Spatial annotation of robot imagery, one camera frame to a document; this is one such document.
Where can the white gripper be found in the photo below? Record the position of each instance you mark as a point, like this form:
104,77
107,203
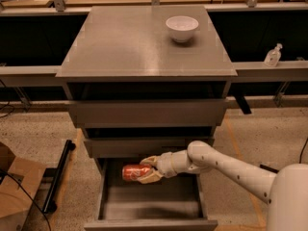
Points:
165,165

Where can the red coke can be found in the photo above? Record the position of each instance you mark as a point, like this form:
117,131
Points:
134,172

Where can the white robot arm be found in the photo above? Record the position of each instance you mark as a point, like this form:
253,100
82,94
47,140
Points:
285,192

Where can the grey open bottom drawer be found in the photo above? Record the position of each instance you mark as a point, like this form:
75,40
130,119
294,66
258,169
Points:
174,204

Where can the grey middle drawer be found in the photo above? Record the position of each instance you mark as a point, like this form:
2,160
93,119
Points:
137,147

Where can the grey top drawer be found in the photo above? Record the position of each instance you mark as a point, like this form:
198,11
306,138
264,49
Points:
148,113

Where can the grey three-drawer cabinet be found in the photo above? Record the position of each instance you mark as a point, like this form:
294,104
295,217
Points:
142,81

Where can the small black floor box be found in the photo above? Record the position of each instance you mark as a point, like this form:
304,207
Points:
273,170

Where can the black bar left floor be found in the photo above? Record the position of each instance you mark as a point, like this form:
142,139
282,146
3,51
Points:
55,173

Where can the brown cardboard box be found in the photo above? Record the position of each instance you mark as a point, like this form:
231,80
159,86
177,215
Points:
16,194

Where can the white ceramic bowl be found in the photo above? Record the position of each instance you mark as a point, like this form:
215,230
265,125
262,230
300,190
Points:
181,28

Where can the grey metal rail frame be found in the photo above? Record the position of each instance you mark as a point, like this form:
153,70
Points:
29,71

